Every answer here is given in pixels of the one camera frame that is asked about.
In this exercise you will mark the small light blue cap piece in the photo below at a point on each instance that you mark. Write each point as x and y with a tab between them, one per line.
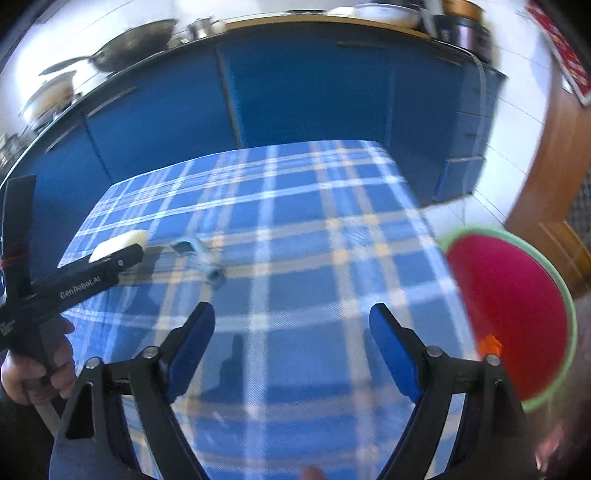
201	258

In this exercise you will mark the blue kitchen base cabinets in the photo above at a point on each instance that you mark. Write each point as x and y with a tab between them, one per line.
266	82

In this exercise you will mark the red patterned quilted cloth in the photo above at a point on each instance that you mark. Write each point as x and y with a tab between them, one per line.
566	45

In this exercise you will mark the brown inner pot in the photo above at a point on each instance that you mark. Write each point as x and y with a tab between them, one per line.
464	9

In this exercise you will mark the white cooking pot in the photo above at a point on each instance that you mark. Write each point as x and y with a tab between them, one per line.
48	101

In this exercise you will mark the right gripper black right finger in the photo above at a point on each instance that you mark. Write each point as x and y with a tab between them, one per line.
492	440

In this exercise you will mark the pale yellow sponge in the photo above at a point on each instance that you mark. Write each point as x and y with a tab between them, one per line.
119	242

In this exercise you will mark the black wok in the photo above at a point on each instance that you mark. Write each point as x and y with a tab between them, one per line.
126	49

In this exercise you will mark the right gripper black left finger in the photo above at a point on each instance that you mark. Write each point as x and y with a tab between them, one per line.
93	440

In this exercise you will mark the steel kettle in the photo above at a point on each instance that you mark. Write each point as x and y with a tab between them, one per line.
205	27

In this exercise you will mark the orange mesh cloth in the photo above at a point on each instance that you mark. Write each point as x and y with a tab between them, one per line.
489	345

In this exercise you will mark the white bowl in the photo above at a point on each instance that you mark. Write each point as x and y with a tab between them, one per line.
393	14

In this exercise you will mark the wooden door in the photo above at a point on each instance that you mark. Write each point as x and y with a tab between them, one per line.
562	161

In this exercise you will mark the blue plaid tablecloth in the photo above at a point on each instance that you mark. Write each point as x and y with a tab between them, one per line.
311	236

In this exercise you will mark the red basin with green rim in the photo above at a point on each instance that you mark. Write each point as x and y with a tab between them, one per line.
512	291

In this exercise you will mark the person's left hand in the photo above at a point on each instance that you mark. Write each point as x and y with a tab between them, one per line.
21	376

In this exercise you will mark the dark rice cooker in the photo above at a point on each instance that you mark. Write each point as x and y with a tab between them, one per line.
467	34

